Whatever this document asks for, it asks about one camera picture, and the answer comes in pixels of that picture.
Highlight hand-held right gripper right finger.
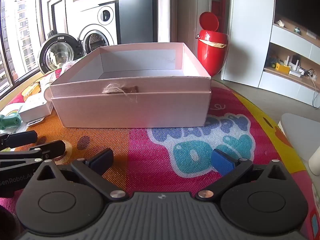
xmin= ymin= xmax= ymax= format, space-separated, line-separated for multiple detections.
xmin=195 ymin=149 xmax=288 ymax=202

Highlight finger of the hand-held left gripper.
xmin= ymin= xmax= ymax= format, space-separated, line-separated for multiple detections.
xmin=0 ymin=140 xmax=66 ymax=165
xmin=0 ymin=131 xmax=38 ymax=148

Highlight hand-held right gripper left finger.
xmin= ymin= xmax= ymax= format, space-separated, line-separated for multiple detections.
xmin=36 ymin=148 xmax=129 ymax=202

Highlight green plastic toy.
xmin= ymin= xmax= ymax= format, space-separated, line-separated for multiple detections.
xmin=0 ymin=112 xmax=22 ymax=130

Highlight small white box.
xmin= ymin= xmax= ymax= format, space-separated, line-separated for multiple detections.
xmin=19 ymin=96 xmax=53 ymax=123

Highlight pink cardboard box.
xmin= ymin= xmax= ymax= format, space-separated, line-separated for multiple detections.
xmin=49 ymin=42 xmax=212 ymax=128

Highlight colourful printed play mat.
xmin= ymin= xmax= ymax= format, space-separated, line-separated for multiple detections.
xmin=0 ymin=69 xmax=320 ymax=240

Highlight twine bow with brown tag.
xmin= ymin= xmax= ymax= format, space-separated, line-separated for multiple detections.
xmin=101 ymin=83 xmax=139 ymax=103

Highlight white stool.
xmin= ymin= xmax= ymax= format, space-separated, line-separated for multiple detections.
xmin=278 ymin=113 xmax=320 ymax=163

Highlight white cylinder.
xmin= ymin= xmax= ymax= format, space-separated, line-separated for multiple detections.
xmin=308 ymin=146 xmax=320 ymax=176

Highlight balcony window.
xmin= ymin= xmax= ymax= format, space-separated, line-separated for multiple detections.
xmin=0 ymin=0 xmax=43 ymax=98

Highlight red trash bin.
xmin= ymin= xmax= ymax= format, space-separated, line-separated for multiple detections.
xmin=197 ymin=12 xmax=229 ymax=76

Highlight beige bin liner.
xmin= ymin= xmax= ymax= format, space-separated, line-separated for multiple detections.
xmin=199 ymin=39 xmax=227 ymax=48

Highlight white router with antennas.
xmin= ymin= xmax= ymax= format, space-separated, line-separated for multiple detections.
xmin=285 ymin=55 xmax=302 ymax=78

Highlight white washing machine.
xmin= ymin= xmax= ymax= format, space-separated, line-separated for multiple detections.
xmin=38 ymin=0 xmax=122 ymax=75

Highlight white curtain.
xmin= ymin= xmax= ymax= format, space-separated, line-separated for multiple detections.
xmin=158 ymin=0 xmax=178 ymax=43

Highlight black television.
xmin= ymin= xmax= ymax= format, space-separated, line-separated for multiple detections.
xmin=275 ymin=0 xmax=320 ymax=47

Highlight white cable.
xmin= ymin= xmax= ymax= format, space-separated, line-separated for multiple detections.
xmin=308 ymin=69 xmax=320 ymax=109

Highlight white wall cabinet unit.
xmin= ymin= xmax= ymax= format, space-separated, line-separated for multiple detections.
xmin=221 ymin=0 xmax=320 ymax=105

